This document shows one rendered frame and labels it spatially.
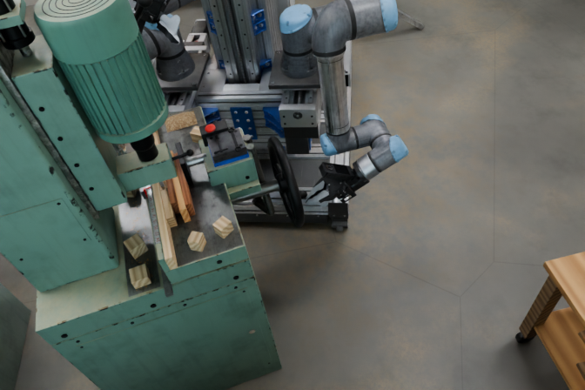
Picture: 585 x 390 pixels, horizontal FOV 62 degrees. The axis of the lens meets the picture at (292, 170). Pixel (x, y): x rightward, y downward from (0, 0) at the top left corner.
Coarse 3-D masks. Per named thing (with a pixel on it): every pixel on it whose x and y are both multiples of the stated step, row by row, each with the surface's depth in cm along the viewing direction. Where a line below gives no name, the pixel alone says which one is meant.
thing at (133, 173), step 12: (120, 156) 127; (132, 156) 126; (168, 156) 125; (120, 168) 124; (132, 168) 123; (144, 168) 124; (156, 168) 125; (168, 168) 126; (120, 180) 124; (132, 180) 125; (144, 180) 126; (156, 180) 128
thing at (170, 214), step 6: (156, 132) 151; (156, 138) 149; (156, 144) 148; (162, 192) 134; (162, 198) 133; (168, 198) 132; (168, 204) 131; (168, 210) 130; (168, 216) 128; (174, 216) 131; (168, 222) 129; (174, 222) 130
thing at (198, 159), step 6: (180, 144) 139; (180, 150) 137; (198, 156) 139; (204, 156) 139; (180, 162) 134; (186, 162) 138; (192, 162) 139; (198, 162) 139; (186, 168) 135; (186, 174) 136; (186, 180) 138
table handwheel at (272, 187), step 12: (276, 144) 141; (276, 156) 158; (276, 168) 157; (288, 168) 136; (276, 180) 148; (288, 180) 136; (264, 192) 147; (288, 192) 149; (288, 204) 159; (300, 204) 137; (300, 216) 140
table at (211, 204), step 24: (168, 144) 153; (192, 144) 152; (192, 168) 145; (192, 192) 138; (216, 192) 138; (240, 192) 142; (192, 216) 133; (216, 216) 132; (216, 240) 127; (240, 240) 126; (192, 264) 123; (216, 264) 126
